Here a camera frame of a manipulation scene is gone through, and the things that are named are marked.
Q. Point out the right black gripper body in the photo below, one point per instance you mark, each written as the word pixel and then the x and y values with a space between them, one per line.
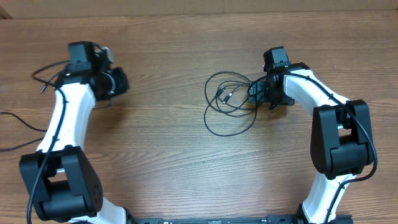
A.
pixel 266 94

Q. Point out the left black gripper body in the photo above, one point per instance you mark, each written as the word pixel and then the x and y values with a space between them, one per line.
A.
pixel 120 81

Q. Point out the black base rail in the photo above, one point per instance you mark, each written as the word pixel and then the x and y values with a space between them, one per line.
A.
pixel 214 220

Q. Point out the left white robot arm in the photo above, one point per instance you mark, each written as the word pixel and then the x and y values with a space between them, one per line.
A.
pixel 62 184

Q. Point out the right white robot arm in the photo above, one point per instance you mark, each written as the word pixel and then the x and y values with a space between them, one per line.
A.
pixel 341 145

